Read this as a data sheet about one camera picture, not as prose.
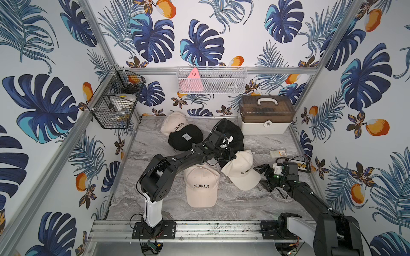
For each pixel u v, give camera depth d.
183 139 1.00
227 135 0.82
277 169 0.81
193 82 0.90
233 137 0.84
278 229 0.68
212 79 0.93
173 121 1.06
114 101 0.80
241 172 0.87
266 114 1.04
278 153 1.00
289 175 0.69
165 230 0.74
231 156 0.77
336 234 0.41
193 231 0.75
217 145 0.72
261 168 0.80
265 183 0.80
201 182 0.82
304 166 0.94
